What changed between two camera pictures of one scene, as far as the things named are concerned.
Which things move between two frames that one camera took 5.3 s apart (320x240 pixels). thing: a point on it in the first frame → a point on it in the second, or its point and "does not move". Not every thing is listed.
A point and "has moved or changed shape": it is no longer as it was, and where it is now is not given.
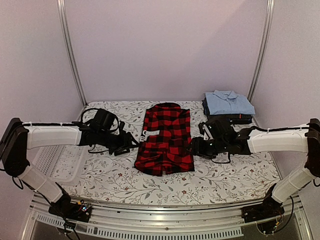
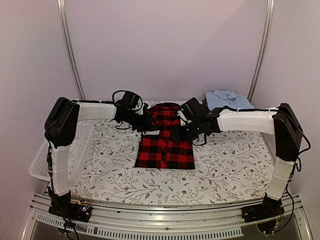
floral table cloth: x=108 y=177 does not move
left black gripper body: x=115 y=144 → x=137 y=122
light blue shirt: x=228 y=102 does not move
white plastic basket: x=62 y=164 does not move
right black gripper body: x=208 y=151 → x=189 y=134
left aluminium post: x=66 y=37 does not move
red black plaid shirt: x=171 y=151 has moved or changed shape
